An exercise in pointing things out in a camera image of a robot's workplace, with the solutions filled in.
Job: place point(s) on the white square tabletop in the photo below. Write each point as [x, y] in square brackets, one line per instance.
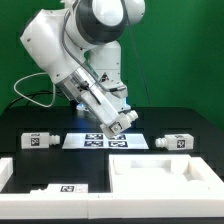
[161, 174]

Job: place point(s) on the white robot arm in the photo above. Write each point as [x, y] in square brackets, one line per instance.
[77, 47]

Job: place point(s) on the white U-shaped fence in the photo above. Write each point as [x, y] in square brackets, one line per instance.
[105, 205]

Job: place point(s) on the white marker sheet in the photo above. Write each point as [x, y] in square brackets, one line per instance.
[100, 141]

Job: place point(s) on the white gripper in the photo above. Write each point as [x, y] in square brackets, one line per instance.
[94, 95]

